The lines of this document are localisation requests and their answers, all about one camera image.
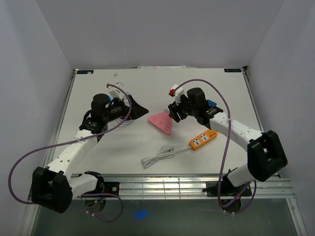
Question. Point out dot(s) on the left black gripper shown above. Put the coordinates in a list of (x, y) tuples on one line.
[(137, 110)]

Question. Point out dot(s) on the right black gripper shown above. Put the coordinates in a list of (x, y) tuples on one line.
[(174, 108)]

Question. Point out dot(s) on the pink triangular power strip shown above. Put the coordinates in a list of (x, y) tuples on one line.
[(162, 121)]

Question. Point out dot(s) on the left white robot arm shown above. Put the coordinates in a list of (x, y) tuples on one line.
[(52, 186)]

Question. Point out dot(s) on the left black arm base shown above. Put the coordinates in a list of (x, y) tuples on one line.
[(111, 187)]

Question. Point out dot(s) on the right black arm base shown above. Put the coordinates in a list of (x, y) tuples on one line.
[(211, 190)]

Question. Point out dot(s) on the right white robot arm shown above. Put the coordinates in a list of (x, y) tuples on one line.
[(265, 153)]

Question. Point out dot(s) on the dark blue cube socket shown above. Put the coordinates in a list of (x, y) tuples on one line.
[(211, 103)]

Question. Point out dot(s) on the orange power strip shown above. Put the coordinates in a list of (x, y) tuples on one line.
[(202, 139)]

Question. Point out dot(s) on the left blue corner label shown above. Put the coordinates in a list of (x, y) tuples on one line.
[(85, 72)]

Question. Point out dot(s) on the blue corner label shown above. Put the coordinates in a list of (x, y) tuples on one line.
[(85, 72), (232, 70)]

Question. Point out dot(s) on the right blue corner label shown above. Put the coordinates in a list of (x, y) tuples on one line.
[(232, 70)]

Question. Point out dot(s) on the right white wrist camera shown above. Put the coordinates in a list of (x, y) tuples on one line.
[(176, 91)]

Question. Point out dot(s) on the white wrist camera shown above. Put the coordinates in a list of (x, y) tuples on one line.
[(176, 91), (116, 93)]

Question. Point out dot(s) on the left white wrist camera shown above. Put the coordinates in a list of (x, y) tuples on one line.
[(116, 93)]

